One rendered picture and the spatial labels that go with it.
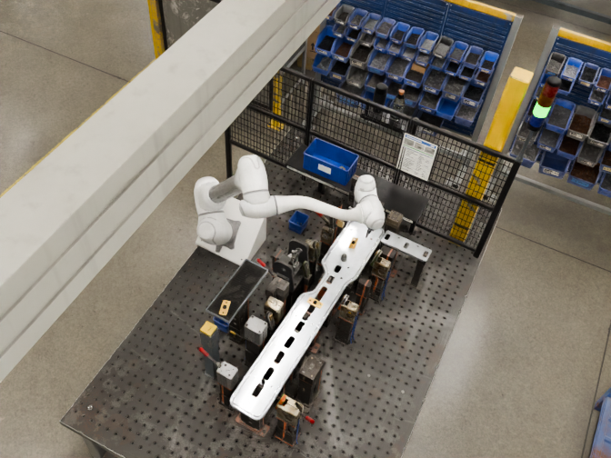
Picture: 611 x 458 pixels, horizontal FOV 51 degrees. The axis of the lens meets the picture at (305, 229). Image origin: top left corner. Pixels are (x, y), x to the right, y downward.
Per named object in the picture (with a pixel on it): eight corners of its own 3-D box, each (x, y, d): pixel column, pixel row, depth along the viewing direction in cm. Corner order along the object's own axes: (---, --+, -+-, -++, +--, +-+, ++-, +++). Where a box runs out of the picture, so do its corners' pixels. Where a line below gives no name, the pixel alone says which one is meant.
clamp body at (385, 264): (379, 305, 379) (389, 272, 352) (362, 297, 382) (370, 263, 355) (385, 294, 384) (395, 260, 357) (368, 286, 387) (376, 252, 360)
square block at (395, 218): (388, 260, 400) (398, 223, 373) (376, 254, 403) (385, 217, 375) (394, 251, 405) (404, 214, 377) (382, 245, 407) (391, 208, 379)
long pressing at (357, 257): (265, 426, 298) (265, 424, 297) (224, 403, 304) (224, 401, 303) (386, 231, 378) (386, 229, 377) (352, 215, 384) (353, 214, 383)
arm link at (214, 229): (210, 247, 388) (195, 247, 367) (205, 217, 389) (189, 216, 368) (235, 242, 384) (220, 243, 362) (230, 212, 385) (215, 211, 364)
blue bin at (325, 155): (345, 186, 393) (347, 172, 383) (301, 167, 400) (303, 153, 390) (356, 170, 402) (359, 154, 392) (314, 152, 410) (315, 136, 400)
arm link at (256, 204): (277, 214, 319) (273, 187, 319) (242, 220, 316) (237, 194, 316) (275, 217, 331) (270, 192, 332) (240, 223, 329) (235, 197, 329)
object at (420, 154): (428, 183, 383) (440, 145, 359) (394, 168, 389) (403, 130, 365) (429, 181, 384) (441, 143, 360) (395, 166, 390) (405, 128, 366)
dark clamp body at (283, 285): (283, 333, 363) (285, 295, 334) (263, 322, 367) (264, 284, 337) (293, 318, 369) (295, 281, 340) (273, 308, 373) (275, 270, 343)
